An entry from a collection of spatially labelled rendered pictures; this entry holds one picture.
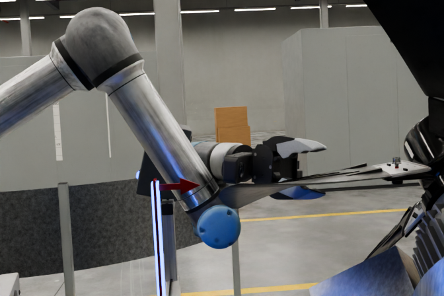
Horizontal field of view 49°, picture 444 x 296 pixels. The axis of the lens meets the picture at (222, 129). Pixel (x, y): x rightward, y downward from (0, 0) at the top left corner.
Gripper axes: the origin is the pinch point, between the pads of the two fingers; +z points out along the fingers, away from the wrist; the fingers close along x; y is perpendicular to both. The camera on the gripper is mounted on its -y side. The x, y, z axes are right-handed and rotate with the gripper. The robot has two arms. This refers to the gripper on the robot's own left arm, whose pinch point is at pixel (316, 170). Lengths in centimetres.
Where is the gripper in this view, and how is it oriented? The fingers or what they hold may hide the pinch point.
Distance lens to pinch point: 78.3
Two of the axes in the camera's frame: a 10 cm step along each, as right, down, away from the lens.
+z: 6.5, 0.1, -7.6
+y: 7.6, 0.3, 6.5
